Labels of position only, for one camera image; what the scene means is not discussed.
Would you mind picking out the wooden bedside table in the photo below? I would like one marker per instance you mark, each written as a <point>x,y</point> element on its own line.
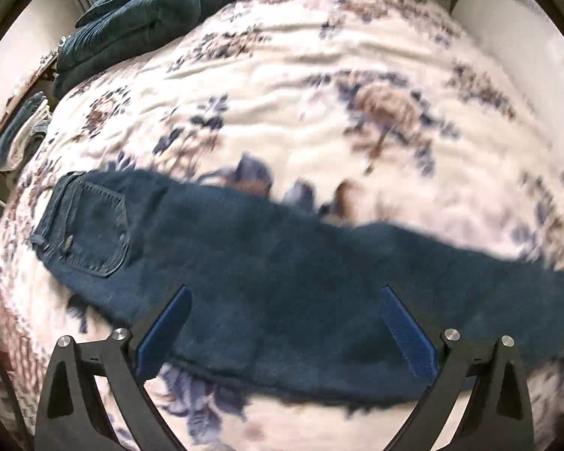
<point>26,87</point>

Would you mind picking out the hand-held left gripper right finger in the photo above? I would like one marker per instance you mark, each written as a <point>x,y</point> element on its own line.
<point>406,331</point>

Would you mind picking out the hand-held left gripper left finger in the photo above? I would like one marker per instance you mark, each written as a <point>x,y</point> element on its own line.
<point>167,326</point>

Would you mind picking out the floral bed sheet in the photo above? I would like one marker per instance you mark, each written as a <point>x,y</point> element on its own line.
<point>310,117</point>

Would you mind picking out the dark blue denim pants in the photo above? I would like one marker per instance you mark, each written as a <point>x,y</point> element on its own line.
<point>282,286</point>

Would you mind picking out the dark teal velvet pillow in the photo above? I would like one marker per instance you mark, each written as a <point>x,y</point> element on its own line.
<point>155,14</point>

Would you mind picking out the stack of folded clothes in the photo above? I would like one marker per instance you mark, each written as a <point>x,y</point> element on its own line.
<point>21,129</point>

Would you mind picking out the white wardrobe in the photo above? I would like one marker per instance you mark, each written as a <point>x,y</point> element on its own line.
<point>521,23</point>

